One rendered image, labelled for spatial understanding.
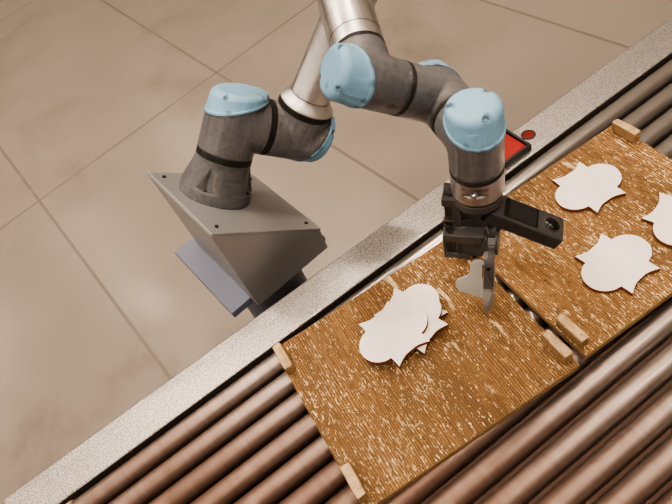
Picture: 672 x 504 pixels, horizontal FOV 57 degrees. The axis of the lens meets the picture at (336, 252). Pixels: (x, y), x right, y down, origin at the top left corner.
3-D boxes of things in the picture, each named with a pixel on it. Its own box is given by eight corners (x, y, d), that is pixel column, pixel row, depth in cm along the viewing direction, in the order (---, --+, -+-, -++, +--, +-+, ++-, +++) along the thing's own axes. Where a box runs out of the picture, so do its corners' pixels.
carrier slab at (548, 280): (453, 236, 123) (452, 231, 122) (612, 129, 129) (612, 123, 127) (585, 360, 101) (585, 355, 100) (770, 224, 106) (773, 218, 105)
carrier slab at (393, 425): (275, 353, 118) (272, 349, 117) (452, 240, 123) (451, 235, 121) (367, 514, 96) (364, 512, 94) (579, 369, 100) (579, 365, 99)
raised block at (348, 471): (342, 473, 99) (338, 467, 97) (352, 466, 99) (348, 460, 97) (361, 505, 95) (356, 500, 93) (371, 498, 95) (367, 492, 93)
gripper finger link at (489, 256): (483, 282, 98) (485, 228, 96) (495, 283, 97) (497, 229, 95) (480, 291, 93) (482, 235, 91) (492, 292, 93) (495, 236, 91)
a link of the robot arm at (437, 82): (397, 43, 86) (430, 82, 79) (459, 61, 91) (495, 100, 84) (373, 93, 90) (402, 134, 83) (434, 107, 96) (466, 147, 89)
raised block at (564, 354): (540, 340, 103) (539, 332, 101) (548, 334, 103) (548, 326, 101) (565, 366, 99) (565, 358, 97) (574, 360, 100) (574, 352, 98)
